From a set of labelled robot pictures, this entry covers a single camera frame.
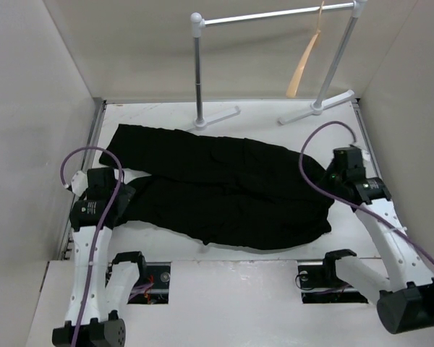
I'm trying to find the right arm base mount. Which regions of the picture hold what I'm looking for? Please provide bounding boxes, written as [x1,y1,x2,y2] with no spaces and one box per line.
[294,261,368,304]

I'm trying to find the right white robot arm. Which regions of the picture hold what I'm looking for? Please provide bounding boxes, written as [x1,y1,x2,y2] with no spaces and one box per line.
[320,146,434,334]

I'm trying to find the black trousers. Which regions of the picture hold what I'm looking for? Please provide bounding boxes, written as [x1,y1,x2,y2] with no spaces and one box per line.
[99,124,333,251]

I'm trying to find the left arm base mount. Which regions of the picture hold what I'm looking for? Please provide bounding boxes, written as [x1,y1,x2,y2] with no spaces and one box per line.
[128,262,171,305]

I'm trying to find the beige wooden hanger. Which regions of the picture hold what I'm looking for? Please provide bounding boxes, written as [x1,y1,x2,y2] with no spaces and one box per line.
[286,1,325,98]

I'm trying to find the white clothes rack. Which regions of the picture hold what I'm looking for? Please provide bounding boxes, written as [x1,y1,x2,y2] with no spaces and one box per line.
[184,0,368,132]

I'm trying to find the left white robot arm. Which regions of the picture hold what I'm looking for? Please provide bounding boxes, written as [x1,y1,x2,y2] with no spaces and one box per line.
[52,168,148,346]

